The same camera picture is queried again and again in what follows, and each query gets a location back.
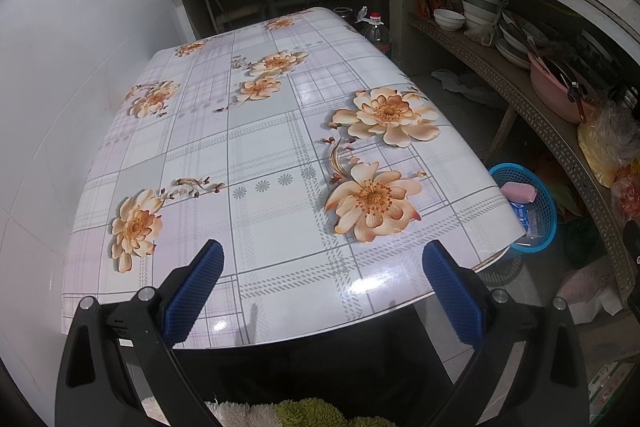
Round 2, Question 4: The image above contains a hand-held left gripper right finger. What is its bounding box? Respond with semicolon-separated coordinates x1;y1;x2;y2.
421;239;591;427

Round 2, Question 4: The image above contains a floral plastic tablecloth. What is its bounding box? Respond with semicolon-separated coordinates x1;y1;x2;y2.
64;7;528;350

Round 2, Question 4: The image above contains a red plastic bag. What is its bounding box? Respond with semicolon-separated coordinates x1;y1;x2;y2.
612;164;640;223

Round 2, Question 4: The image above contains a perforated metal shelf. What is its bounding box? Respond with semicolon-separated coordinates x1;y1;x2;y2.
407;14;636;298

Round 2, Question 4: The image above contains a dark green bag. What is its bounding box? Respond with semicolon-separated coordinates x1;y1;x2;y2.
565;217;608;268

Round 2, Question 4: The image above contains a pink plastic basin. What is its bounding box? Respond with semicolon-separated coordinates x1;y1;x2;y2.
527;53;598;124

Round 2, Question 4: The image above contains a fluffy white green blanket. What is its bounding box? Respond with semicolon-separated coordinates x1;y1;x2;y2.
142;397;396;427

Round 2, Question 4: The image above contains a blue plastic basket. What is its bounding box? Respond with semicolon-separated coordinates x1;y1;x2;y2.
487;163;558;255

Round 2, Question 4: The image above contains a stack of white plates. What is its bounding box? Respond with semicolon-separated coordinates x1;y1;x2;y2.
495;19;551;70

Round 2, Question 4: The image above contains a white bowl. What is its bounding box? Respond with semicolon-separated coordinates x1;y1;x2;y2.
433;9;466;32

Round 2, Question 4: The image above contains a crumpled white plastic bag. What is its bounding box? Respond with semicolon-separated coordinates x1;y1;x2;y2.
431;68;496;105

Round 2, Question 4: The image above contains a yellow plastic bag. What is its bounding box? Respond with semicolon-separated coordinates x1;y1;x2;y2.
577;102;640;188

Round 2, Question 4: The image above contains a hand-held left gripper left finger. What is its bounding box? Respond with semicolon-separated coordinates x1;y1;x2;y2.
55;239;226;427

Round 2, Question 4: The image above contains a clear oil bottle red cap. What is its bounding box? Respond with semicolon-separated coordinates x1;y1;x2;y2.
356;7;393;58

